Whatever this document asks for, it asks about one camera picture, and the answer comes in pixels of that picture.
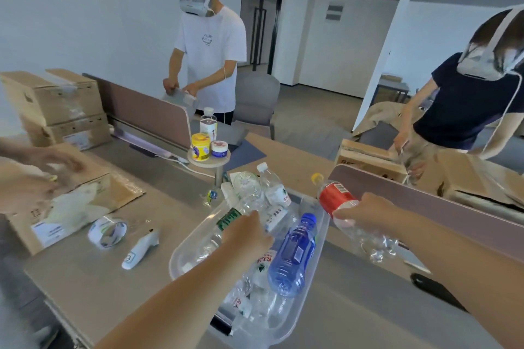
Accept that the blue folder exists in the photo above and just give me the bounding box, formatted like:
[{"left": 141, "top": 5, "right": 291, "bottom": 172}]
[{"left": 225, "top": 138, "right": 267, "bottom": 173}]

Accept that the pile of clear water bottles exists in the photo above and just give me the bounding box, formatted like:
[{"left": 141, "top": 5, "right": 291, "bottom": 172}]
[{"left": 180, "top": 162, "right": 318, "bottom": 333}]

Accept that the white tape roll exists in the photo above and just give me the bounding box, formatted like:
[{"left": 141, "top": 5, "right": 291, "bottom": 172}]
[{"left": 87, "top": 215, "right": 128, "bottom": 249}]

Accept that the beige desk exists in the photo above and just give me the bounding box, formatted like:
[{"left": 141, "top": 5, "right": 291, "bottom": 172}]
[{"left": 22, "top": 131, "right": 504, "bottom": 349}]

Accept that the brown desk divider panel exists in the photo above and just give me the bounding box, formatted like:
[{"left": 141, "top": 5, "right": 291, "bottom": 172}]
[
  {"left": 327, "top": 164, "right": 524, "bottom": 263},
  {"left": 81, "top": 73, "right": 193, "bottom": 150}
]

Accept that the blue bottle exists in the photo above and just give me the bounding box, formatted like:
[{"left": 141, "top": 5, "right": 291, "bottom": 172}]
[{"left": 267, "top": 213, "right": 318, "bottom": 298}]

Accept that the yellow plastic jar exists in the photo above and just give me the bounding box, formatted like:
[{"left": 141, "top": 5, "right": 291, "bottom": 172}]
[{"left": 191, "top": 133, "right": 212, "bottom": 162}]

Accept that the cardboard box white label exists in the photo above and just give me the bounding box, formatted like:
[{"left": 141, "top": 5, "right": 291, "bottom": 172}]
[{"left": 6, "top": 144, "right": 146, "bottom": 256}]

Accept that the red labelled bottle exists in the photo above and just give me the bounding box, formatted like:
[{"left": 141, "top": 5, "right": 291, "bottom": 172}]
[{"left": 311, "top": 172, "right": 400, "bottom": 263}]

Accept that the brown cardboard box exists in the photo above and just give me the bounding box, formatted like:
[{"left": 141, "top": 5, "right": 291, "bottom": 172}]
[
  {"left": 335, "top": 139, "right": 410, "bottom": 185},
  {"left": 0, "top": 69, "right": 112, "bottom": 152}
]

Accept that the white label drink bottle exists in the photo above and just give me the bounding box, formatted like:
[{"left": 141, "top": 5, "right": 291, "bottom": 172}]
[{"left": 199, "top": 107, "right": 218, "bottom": 143}]

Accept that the clear plastic storage bin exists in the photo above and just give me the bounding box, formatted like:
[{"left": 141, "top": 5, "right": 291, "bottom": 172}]
[{"left": 169, "top": 180, "right": 330, "bottom": 347}]

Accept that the person's right hand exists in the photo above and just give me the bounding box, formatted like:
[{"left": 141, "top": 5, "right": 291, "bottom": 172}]
[{"left": 334, "top": 192, "right": 404, "bottom": 235}]

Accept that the black framed glass door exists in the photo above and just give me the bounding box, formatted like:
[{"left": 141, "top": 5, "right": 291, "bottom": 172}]
[{"left": 240, "top": 0, "right": 284, "bottom": 72}]

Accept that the white handheld controller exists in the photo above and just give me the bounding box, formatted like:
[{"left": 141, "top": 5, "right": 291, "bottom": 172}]
[{"left": 121, "top": 228, "right": 160, "bottom": 270}]

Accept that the person's right forearm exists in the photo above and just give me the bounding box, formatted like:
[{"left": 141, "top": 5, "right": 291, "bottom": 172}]
[{"left": 389, "top": 207, "right": 524, "bottom": 349}]

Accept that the grey office chair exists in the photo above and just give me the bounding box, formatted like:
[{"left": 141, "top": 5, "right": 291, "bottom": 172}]
[{"left": 232, "top": 71, "right": 281, "bottom": 141}]

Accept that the black oval cable grommet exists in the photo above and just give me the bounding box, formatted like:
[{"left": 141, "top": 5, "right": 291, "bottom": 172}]
[{"left": 410, "top": 273, "right": 468, "bottom": 312}]

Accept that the person's left hand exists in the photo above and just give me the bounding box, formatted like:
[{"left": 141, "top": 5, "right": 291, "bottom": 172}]
[{"left": 221, "top": 210, "right": 274, "bottom": 257}]

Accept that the person's left forearm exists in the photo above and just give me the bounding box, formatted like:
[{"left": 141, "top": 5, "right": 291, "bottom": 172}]
[{"left": 94, "top": 244, "right": 251, "bottom": 349}]

